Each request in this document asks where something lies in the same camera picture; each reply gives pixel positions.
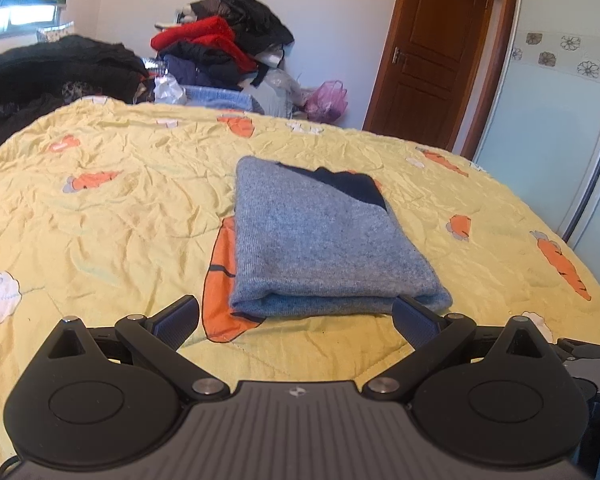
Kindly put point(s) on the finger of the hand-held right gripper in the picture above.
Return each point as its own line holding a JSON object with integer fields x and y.
{"x": 585, "y": 350}

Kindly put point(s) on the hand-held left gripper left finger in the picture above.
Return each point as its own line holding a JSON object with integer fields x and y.
{"x": 180, "y": 314}

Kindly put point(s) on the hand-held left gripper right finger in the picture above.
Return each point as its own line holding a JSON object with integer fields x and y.
{"x": 415, "y": 319}

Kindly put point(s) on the grey sweater with navy sleeves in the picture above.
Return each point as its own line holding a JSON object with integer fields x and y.
{"x": 320, "y": 240}

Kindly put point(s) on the pile of clothes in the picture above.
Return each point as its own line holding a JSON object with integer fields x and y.
{"x": 200, "y": 35}

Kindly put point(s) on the yellow carrot print quilt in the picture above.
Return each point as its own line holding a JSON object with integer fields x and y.
{"x": 105, "y": 220}

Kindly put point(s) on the light blue knit cloth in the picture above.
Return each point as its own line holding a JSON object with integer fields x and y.
{"x": 215, "y": 97}

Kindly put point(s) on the white crumpled plastic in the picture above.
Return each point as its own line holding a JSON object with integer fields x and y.
{"x": 169, "y": 90}

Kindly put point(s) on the flower print wardrobe door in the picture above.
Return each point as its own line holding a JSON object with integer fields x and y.
{"x": 545, "y": 125}

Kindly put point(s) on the pink plastic bag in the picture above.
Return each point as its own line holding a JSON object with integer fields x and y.
{"x": 327, "y": 102}

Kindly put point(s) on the dark blue garment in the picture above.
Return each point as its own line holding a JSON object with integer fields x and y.
{"x": 200, "y": 72}

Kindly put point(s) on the clear plastic bag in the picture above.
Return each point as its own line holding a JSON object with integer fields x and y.
{"x": 282, "y": 90}

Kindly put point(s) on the brown wooden door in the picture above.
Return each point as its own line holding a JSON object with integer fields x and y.
{"x": 440, "y": 50}

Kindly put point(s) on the black coat heap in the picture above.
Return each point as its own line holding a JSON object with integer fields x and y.
{"x": 55, "y": 70}

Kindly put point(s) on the bright window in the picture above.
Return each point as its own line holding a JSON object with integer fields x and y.
{"x": 10, "y": 20}

